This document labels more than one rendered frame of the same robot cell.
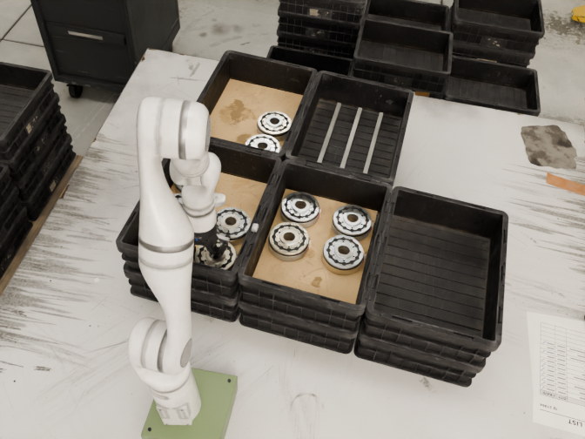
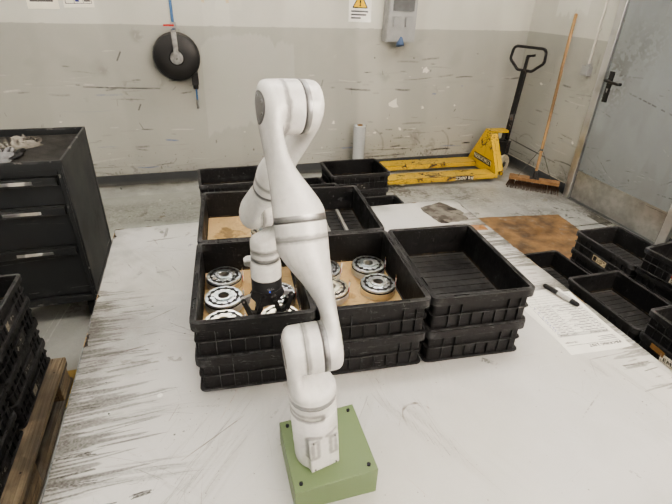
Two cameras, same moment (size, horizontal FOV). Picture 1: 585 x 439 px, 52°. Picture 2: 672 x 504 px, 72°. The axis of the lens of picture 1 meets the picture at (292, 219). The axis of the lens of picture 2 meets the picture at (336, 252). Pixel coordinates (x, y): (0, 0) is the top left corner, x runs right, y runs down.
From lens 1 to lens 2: 66 cm
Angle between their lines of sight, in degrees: 28
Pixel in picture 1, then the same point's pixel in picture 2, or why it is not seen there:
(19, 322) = (90, 463)
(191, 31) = not seen: hidden behind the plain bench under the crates
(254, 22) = not seen: hidden behind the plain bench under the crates
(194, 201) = (267, 244)
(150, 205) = (290, 174)
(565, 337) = (543, 301)
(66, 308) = (140, 430)
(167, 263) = (316, 232)
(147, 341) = (306, 336)
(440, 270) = (449, 276)
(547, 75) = not seen: hidden behind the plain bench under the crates
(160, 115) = (285, 83)
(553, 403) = (572, 339)
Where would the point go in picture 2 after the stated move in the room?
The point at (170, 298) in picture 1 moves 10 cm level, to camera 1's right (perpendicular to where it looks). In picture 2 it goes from (323, 272) to (376, 261)
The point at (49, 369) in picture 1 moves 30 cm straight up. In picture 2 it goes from (149, 491) to (120, 385)
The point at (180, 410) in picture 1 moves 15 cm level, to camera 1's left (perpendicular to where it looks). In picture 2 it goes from (333, 436) to (257, 461)
